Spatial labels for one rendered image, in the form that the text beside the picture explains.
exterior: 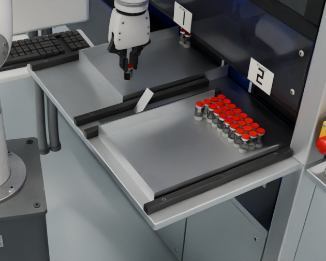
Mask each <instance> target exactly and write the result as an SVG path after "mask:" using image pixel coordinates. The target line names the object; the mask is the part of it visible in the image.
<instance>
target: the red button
mask: <svg viewBox="0 0 326 261"><path fill-rule="evenodd" d="M316 147H317V150H318V151H319V152H320V153H321V154H323V155H326V136H322V137H320V138H318V140H317V142H316Z"/></svg>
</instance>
